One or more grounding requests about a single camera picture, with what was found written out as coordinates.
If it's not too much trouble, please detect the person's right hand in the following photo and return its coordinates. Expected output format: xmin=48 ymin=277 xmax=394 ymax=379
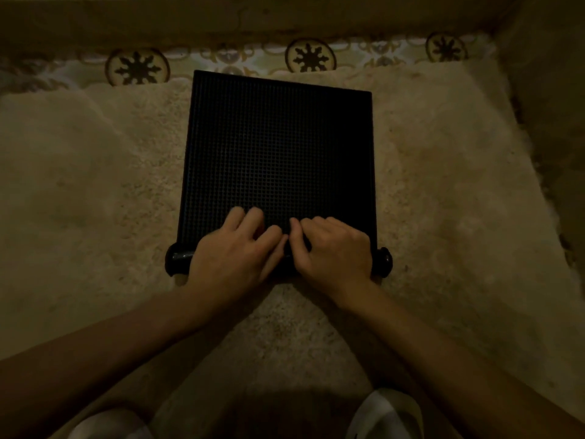
xmin=289 ymin=216 xmax=381 ymax=312

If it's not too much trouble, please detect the person's left hand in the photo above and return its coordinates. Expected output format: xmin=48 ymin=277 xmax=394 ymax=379
xmin=186 ymin=205 xmax=290 ymax=309

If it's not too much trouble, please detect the black grid roll-up mat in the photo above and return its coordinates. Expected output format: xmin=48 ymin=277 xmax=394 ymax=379
xmin=165 ymin=70 xmax=394 ymax=283

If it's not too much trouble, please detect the person's left forearm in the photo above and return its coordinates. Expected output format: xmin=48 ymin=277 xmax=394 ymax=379
xmin=0 ymin=279 xmax=243 ymax=439

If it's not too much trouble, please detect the person's right forearm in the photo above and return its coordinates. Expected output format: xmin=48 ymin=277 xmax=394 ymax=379
xmin=337 ymin=281 xmax=585 ymax=439

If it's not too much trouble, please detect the beige shaggy rug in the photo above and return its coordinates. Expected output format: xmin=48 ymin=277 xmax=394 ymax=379
xmin=0 ymin=58 xmax=585 ymax=439

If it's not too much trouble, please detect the person's right leg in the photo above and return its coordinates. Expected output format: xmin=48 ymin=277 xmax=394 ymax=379
xmin=345 ymin=388 xmax=427 ymax=439

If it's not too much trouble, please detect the person's leg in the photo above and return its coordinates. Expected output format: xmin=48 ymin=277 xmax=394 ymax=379
xmin=345 ymin=388 xmax=427 ymax=439
xmin=68 ymin=407 xmax=154 ymax=439

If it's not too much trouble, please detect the brown furniture base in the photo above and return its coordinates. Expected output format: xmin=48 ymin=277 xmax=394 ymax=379
xmin=0 ymin=0 xmax=519 ymax=57

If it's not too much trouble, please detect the person's left leg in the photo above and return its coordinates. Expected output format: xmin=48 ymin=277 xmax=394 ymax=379
xmin=68 ymin=407 xmax=154 ymax=439

